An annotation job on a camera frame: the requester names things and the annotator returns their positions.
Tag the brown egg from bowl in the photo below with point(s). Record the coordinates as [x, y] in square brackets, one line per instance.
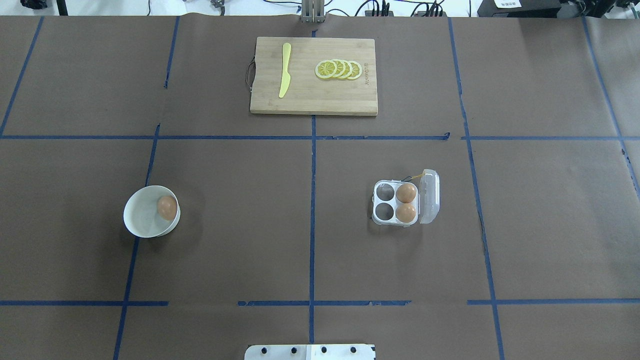
[167, 207]

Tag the brown egg in box far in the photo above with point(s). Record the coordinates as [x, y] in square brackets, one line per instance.
[406, 193]

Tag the brown egg in box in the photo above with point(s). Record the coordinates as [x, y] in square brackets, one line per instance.
[406, 193]
[406, 213]

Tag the clear plastic egg box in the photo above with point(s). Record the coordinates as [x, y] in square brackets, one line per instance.
[427, 203]

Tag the brown egg in box near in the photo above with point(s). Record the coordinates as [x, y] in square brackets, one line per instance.
[406, 213]

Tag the wooden cutting board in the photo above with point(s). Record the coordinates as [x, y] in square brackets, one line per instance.
[308, 94]

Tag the lemon slice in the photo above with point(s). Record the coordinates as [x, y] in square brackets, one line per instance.
[346, 71]
[355, 70]
[339, 66]
[326, 69]

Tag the yellow plastic knife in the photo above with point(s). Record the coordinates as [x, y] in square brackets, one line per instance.
[285, 74]

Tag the white bowl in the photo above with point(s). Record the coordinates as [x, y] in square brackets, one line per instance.
[140, 214]

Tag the aluminium frame post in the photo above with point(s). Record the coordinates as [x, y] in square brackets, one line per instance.
[313, 11]

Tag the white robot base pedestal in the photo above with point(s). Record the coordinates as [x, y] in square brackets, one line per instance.
[338, 351]

